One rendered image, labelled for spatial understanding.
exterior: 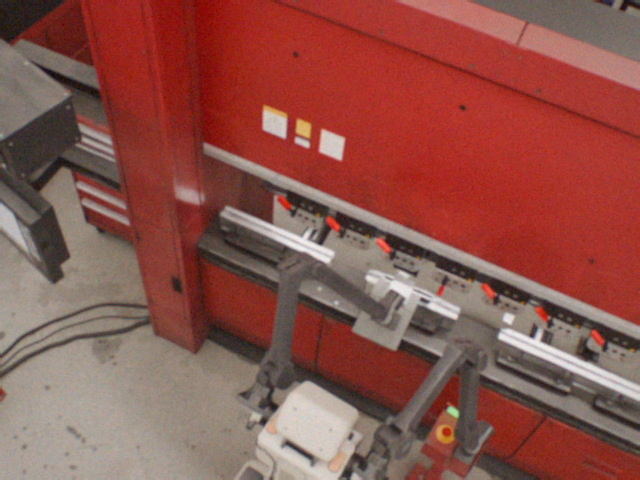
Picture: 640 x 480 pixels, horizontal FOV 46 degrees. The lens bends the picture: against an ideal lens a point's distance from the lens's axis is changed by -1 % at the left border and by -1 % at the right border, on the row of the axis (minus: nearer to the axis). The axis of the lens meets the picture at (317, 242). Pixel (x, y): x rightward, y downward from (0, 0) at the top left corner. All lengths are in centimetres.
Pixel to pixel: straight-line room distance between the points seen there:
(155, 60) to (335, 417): 118
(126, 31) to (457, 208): 115
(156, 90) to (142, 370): 185
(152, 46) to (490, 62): 96
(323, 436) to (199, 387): 161
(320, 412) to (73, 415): 183
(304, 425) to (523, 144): 104
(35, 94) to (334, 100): 87
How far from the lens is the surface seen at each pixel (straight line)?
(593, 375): 306
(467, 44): 202
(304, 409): 230
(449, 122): 223
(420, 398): 241
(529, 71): 202
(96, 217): 417
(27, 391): 397
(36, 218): 245
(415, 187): 247
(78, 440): 381
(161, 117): 249
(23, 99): 229
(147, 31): 226
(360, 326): 287
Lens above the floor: 351
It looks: 55 degrees down
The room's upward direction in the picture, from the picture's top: 8 degrees clockwise
